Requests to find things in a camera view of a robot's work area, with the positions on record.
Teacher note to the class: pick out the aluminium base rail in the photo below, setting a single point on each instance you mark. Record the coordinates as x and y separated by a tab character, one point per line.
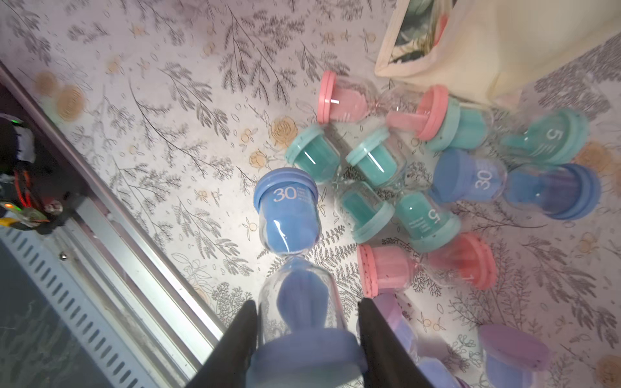
153	308

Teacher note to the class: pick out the teal hourglass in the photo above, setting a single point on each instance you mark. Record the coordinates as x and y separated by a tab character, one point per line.
314	152

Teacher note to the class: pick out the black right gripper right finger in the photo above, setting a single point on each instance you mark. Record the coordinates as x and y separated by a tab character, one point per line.
389	365

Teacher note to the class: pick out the teal hourglass number five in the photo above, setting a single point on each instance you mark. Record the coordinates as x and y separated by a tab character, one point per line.
555	137

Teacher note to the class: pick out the blue hourglass front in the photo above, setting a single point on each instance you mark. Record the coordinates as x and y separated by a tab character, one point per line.
303	339

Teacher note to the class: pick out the purple hourglass lavender cap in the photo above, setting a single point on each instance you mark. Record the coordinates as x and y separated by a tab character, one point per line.
513	358

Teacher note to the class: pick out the pink hourglass lower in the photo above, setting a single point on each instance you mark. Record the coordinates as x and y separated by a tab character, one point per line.
466	260

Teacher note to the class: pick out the canvas tote bag floral print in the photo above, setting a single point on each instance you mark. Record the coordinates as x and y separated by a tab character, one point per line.
489	50

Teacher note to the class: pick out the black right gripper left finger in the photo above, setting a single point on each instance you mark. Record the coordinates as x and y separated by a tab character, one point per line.
227	365

